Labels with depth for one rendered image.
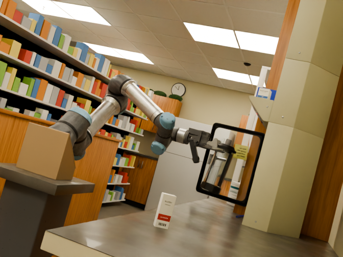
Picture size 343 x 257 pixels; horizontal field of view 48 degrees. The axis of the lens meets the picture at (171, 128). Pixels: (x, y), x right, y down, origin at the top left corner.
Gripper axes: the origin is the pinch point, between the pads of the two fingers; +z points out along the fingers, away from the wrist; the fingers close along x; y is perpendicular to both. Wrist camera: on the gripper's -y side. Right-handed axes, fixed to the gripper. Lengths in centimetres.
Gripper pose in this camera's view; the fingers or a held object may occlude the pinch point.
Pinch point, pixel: (222, 151)
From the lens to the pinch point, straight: 192.5
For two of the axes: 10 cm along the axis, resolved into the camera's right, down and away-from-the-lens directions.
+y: 2.8, -9.6, 0.6
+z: 9.2, 2.5, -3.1
